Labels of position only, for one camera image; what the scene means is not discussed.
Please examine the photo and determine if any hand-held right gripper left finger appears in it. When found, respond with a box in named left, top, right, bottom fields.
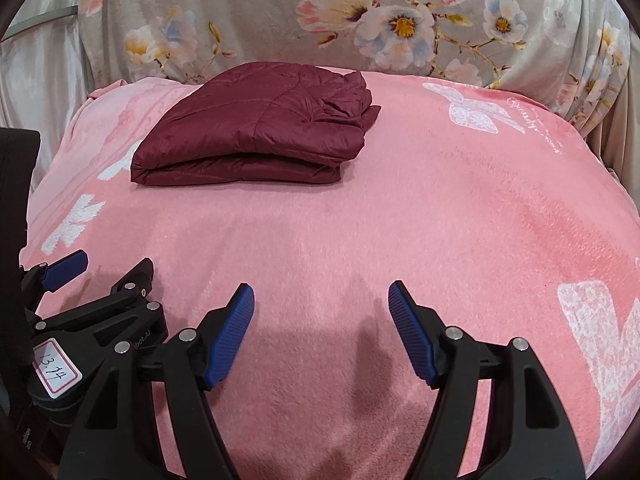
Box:
left=59, top=282, right=256, bottom=480

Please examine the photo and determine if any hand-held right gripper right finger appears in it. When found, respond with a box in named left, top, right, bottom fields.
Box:
left=387, top=280, right=586, bottom=480

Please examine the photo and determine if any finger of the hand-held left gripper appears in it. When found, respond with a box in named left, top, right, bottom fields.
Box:
left=19, top=250, right=90, bottom=318
left=31, top=257, right=169, bottom=361

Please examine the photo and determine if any maroon quilted jacket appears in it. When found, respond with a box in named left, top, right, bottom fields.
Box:
left=131, top=61, right=382, bottom=187

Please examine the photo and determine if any pink fleece blanket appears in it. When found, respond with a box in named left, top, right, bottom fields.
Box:
left=25, top=67, right=640, bottom=480

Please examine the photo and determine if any pale grey cloth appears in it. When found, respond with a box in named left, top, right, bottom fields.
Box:
left=0, top=0, right=98, bottom=133

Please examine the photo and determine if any grey floral bed cover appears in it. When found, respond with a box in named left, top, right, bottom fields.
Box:
left=80, top=0, right=638, bottom=128

